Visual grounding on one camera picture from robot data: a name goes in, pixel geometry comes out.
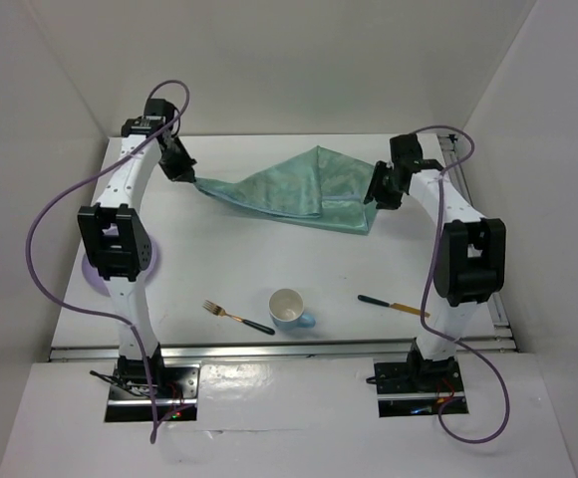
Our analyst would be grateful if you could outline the teal green cloth napkin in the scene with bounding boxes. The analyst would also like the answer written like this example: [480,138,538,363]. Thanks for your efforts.
[195,146,377,235]

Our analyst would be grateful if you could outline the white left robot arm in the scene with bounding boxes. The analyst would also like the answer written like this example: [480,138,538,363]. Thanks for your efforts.
[77,116,196,397]

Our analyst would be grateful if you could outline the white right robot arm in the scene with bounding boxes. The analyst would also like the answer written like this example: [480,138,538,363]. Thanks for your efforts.
[365,159,506,390]

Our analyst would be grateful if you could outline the lavender plastic plate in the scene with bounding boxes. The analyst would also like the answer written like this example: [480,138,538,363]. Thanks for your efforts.
[81,236,160,297]

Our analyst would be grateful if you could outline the light blue ceramic mug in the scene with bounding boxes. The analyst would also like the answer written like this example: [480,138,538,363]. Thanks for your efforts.
[268,288,316,331]

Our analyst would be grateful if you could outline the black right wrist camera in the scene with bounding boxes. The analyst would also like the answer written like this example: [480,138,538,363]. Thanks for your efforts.
[390,133,424,168]

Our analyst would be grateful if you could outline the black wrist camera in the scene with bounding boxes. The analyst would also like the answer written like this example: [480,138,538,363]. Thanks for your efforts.
[390,133,424,168]
[144,99,176,122]

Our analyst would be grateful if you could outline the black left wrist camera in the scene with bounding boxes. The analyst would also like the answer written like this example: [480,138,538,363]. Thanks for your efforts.
[144,99,176,122]

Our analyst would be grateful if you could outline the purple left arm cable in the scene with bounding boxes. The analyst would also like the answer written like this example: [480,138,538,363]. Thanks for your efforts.
[24,79,192,444]

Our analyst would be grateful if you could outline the gold knife dark handle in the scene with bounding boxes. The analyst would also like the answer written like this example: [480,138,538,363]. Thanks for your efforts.
[357,295,422,316]

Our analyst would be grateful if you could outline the gold fork dark handle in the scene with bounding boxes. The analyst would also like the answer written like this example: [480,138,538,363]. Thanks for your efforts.
[203,300,275,336]

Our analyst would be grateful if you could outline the aluminium right frame rail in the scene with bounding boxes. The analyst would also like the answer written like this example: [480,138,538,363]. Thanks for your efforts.
[437,131,510,329]

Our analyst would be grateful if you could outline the aluminium frame rail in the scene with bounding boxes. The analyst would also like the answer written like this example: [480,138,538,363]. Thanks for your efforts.
[437,131,510,329]
[48,336,519,363]

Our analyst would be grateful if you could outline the aluminium front frame rail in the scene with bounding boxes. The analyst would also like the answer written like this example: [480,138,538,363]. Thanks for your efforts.
[48,336,519,363]

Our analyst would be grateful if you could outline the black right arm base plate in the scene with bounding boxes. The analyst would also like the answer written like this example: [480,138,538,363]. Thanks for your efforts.
[365,361,468,418]

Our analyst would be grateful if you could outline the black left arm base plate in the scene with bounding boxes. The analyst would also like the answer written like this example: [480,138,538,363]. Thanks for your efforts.
[104,362,201,424]

